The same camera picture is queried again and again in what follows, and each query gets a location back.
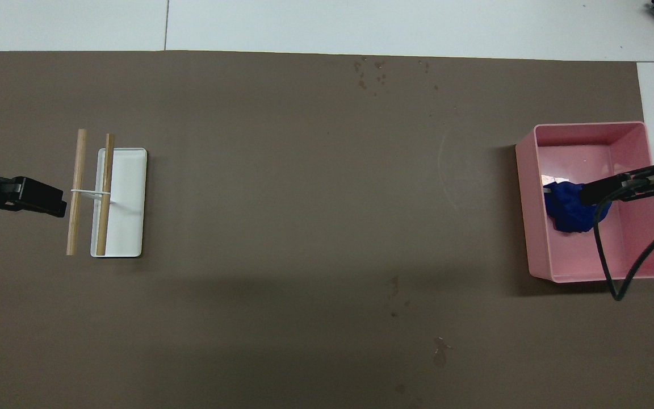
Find blue towel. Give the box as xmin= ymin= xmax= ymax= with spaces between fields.
xmin=544 ymin=181 xmax=613 ymax=233

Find white towel rack wooden rods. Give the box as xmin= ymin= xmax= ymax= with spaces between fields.
xmin=66 ymin=129 xmax=148 ymax=259

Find pink plastic bin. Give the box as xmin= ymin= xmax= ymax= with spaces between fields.
xmin=515 ymin=121 xmax=654 ymax=283

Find brown table mat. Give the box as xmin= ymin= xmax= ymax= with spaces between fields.
xmin=0 ymin=50 xmax=654 ymax=409

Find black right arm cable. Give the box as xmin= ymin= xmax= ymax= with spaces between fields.
xmin=593 ymin=190 xmax=654 ymax=302

